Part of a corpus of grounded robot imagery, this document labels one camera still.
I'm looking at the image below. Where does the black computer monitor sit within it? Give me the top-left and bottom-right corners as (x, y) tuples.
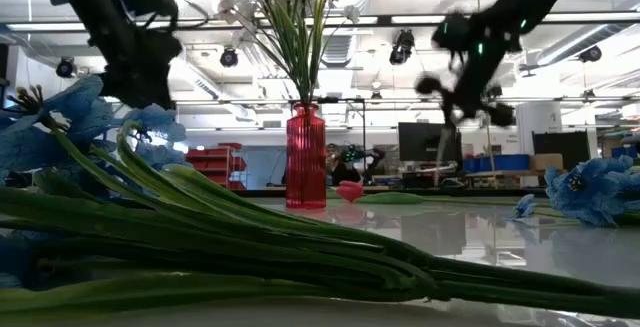
(398, 121), (464, 163)
(531, 130), (592, 171)

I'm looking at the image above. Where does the black ceiling spotlight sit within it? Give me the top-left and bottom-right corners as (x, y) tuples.
(389, 29), (416, 66)
(578, 45), (603, 63)
(55, 56), (76, 79)
(219, 47), (239, 68)

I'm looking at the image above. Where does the red storage shelf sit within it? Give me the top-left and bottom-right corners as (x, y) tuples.
(184, 141), (248, 191)

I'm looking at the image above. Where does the black metal table frame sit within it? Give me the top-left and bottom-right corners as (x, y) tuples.
(234, 186), (551, 199)

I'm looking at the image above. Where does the blue storage bin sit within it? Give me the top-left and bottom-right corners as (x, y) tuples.
(462, 153), (531, 173)

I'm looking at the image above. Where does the red artificial tulip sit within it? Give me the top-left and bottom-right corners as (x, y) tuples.
(335, 180), (431, 206)

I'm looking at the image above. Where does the white glossy table mat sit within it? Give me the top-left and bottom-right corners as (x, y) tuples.
(0, 196), (640, 327)

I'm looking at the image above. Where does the white artificial flower bunch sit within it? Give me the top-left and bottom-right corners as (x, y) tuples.
(214, 0), (362, 106)

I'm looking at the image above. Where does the red ribbed glass vase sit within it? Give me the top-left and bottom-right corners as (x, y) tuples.
(285, 102), (328, 210)

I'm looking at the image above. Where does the blue artificial flower bunch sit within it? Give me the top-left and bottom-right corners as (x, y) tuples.
(514, 154), (640, 229)
(0, 74), (640, 321)

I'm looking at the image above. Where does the white pillar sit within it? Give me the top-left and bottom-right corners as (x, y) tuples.
(515, 100), (564, 156)

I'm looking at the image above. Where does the brown cardboard box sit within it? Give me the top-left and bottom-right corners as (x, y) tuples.
(529, 153), (565, 171)

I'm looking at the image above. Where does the person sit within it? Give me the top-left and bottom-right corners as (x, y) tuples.
(324, 142), (362, 187)

